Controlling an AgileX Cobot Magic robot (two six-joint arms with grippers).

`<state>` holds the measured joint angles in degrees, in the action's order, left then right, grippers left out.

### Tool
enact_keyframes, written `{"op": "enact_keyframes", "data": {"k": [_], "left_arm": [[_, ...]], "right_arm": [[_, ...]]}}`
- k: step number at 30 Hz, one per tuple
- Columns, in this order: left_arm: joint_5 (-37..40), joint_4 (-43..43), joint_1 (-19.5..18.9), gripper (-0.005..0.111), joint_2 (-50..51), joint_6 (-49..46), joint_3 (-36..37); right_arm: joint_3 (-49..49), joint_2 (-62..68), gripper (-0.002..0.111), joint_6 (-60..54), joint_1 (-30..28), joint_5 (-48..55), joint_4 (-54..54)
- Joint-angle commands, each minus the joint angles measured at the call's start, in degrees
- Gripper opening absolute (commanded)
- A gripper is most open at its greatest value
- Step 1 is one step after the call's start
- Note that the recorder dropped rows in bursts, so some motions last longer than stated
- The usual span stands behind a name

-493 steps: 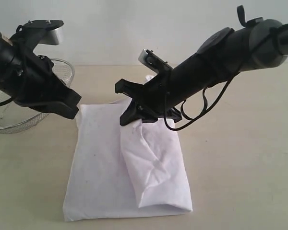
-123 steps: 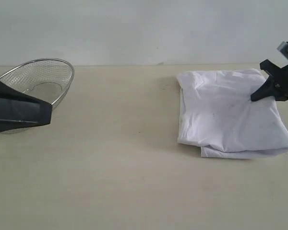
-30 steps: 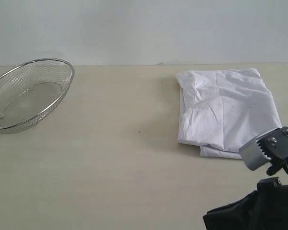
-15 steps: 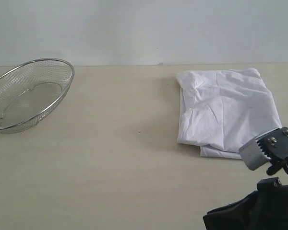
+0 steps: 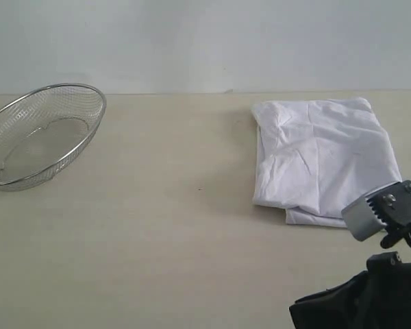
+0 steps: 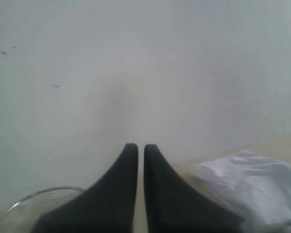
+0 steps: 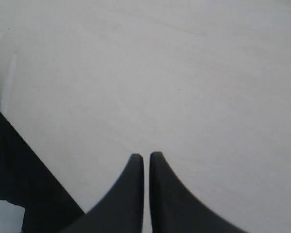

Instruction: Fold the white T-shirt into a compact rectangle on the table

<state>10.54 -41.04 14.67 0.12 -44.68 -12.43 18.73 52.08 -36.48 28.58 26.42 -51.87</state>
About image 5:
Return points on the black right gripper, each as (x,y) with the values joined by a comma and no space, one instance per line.
(388,304)

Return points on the white t-shirt red lettering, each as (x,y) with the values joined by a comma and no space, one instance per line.
(316,157)

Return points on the round metal mesh basket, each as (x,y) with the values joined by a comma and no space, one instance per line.
(43,131)

